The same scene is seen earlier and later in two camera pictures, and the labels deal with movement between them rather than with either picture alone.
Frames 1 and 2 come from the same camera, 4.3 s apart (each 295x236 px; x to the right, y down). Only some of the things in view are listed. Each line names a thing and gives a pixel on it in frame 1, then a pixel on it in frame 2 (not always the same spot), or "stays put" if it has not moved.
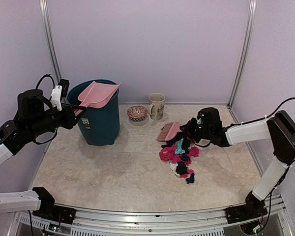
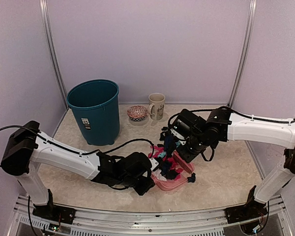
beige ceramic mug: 156,106 stays put
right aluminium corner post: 251,17 stays put
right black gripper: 187,129 -> 187,157
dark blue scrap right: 191,179 stays put
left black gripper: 69,120 -> 141,190
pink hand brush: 168,131 -> 188,166
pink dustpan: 97,95 -> 165,185
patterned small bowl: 137,113 stays put
